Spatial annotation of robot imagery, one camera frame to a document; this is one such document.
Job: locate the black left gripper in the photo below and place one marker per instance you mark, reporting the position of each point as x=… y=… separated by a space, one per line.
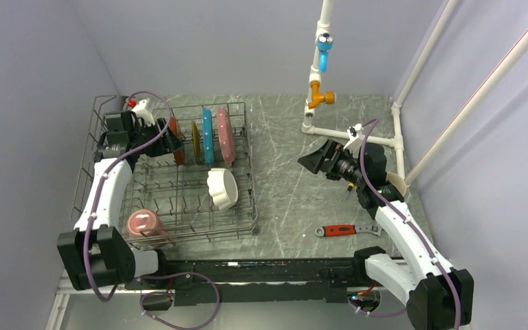
x=165 y=144

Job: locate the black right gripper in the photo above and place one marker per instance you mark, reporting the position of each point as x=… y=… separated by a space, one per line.
x=314 y=161

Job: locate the red scalloped plate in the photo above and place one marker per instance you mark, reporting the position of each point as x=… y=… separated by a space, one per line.
x=179 y=153

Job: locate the blue polka dot plate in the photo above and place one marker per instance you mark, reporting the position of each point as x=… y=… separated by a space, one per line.
x=208 y=147

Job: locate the pink polka dot plate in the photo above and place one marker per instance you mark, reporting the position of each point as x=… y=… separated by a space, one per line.
x=225 y=136

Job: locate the white scalloped bowl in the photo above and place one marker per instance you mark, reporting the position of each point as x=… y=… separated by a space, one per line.
x=222 y=187

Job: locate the pink ghost pattern mug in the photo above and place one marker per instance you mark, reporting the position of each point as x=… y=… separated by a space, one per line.
x=145 y=223

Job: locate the yellow and red plate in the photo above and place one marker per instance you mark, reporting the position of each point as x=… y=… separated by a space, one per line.
x=196 y=142

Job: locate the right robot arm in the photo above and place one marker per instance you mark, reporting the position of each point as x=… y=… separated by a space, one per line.
x=435 y=294

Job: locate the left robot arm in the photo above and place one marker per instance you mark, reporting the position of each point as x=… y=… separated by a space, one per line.
x=94 y=253

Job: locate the orange pipe fitting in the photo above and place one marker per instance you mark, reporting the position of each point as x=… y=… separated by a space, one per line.
x=317 y=97

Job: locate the beige ceramic mug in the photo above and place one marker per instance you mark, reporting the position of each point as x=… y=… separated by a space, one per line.
x=397 y=185

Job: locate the blue pipe valve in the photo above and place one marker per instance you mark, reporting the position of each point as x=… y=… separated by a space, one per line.
x=324 y=44

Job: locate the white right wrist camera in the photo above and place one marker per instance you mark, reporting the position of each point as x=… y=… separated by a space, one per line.
x=356 y=137

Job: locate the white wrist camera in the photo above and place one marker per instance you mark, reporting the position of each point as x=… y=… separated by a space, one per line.
x=142 y=109
x=356 y=137

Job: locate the yellow handled screwdriver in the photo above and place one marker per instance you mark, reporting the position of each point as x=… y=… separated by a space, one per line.
x=349 y=189

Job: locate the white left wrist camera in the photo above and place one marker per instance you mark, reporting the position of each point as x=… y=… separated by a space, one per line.
x=142 y=109

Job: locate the grey wire dish rack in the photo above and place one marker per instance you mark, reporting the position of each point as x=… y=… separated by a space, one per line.
x=179 y=194

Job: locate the red handled adjustable wrench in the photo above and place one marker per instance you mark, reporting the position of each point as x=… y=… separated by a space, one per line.
x=339 y=230

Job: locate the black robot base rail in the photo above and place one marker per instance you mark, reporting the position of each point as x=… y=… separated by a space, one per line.
x=259 y=280

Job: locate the white pvc pipe frame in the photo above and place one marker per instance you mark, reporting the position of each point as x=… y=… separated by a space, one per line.
x=445 y=56

